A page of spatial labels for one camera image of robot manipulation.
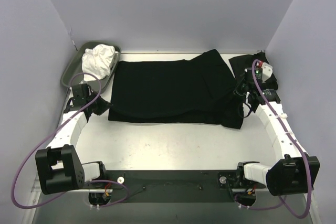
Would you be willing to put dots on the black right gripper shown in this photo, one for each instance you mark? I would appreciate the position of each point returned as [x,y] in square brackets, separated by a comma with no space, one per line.
[243,87]

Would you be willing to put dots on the aluminium front rail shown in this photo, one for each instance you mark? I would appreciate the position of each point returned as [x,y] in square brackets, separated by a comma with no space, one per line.
[36,187]

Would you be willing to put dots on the black t shirt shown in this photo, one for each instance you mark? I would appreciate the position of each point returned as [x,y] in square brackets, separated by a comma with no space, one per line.
[200,90]
[240,63]

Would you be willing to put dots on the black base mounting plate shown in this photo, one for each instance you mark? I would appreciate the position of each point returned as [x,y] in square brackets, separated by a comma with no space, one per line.
[172,186]

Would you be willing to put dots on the grey plastic tray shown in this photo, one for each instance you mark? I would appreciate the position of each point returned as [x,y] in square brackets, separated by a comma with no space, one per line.
[74,74]

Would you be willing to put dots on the folded black t shirt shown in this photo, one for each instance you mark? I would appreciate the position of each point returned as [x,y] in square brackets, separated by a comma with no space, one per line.
[240,63]

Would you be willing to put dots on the crumpled white t shirt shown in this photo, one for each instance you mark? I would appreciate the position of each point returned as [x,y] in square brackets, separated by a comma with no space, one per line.
[99,60]

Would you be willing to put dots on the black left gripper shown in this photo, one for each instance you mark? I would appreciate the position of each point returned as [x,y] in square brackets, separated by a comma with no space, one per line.
[102,106]

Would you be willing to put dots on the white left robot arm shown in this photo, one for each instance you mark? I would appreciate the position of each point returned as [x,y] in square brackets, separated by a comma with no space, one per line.
[58,165]

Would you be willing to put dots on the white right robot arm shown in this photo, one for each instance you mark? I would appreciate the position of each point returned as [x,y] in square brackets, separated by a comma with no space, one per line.
[294,171]

